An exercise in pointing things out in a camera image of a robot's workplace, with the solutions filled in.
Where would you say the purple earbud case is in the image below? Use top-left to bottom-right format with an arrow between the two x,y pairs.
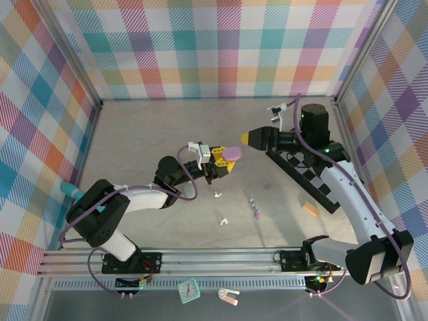
222,145 -> 243,162

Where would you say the black white checkerboard panel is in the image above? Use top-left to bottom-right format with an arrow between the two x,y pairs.
265,145 -> 340,215

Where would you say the wooden block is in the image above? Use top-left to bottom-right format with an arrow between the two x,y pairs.
302,201 -> 320,218

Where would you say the small controller board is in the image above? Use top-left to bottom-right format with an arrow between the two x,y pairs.
306,274 -> 332,290
115,276 -> 155,291

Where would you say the mint green alarm clock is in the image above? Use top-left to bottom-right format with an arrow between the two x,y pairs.
177,278 -> 203,304

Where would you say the pink white hand tool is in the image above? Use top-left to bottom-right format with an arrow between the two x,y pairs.
217,288 -> 241,307

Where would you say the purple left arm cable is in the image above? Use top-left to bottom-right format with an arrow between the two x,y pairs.
58,145 -> 201,297

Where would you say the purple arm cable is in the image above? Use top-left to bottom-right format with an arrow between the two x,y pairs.
282,93 -> 412,300
58,145 -> 201,297

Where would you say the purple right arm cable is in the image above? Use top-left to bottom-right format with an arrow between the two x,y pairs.
282,93 -> 412,300

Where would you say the aluminium frame side rail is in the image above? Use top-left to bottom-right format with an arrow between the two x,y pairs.
55,100 -> 104,250
332,96 -> 417,321

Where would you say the aluminium frame post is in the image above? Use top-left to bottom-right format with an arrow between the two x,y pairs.
333,0 -> 401,106
39,0 -> 104,113

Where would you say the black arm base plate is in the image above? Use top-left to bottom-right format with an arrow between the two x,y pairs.
101,252 -> 164,276
279,249 -> 342,274

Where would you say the aluminium mounting rail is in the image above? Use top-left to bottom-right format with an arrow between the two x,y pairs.
36,247 -> 352,278

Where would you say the teal cylindrical handle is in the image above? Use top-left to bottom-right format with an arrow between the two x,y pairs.
60,182 -> 106,214

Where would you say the slotted grey cable duct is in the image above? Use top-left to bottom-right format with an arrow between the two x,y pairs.
53,279 -> 308,290

